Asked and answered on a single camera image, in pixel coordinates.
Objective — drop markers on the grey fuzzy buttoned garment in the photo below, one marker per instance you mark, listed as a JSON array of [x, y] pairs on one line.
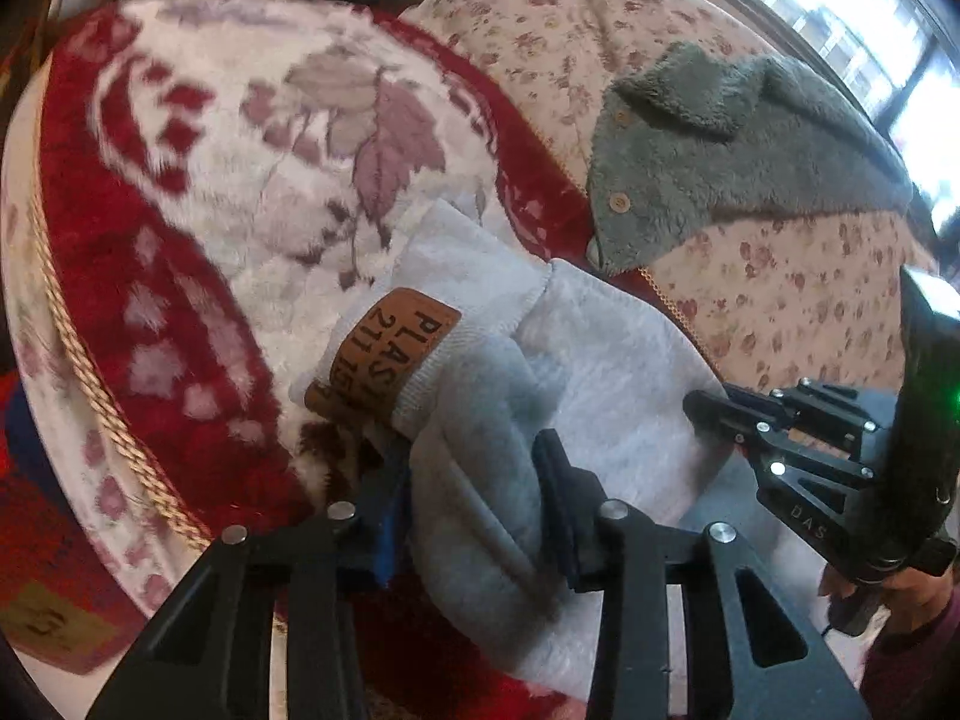
[[720, 165]]

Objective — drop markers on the red white floral blanket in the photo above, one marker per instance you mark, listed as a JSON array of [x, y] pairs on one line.
[[225, 187]]

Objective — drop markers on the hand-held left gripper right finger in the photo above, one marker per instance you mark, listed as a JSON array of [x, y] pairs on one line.
[[562, 495]]

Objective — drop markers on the pink floral bedsheet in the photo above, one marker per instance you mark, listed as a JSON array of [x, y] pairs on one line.
[[780, 300]]

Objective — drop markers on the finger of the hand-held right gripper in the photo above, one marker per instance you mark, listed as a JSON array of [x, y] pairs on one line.
[[724, 412], [817, 487]]

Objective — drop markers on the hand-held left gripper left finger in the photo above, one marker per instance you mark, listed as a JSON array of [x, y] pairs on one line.
[[391, 540]]

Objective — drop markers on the person's right hand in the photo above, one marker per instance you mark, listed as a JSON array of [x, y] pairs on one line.
[[911, 596]]

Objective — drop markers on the person's right forearm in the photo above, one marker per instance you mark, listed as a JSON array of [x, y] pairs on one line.
[[922, 667]]

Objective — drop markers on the window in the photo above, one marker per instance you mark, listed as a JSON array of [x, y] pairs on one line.
[[847, 22]]

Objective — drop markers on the colourful patterned rug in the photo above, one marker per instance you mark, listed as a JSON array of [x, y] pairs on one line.
[[52, 555]]

